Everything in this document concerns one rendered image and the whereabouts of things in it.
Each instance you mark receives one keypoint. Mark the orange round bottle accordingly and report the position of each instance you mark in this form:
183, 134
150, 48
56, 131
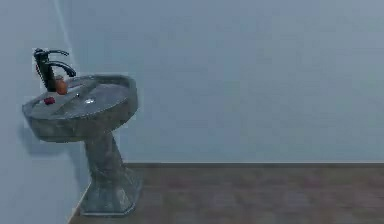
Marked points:
61, 86

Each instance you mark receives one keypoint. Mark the dark red small block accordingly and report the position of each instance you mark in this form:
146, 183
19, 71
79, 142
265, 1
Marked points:
49, 100

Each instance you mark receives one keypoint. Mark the black sink faucet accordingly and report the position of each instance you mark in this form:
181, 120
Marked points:
47, 71

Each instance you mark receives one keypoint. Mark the grey stone pedestal sink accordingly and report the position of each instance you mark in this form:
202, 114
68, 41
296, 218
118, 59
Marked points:
100, 123

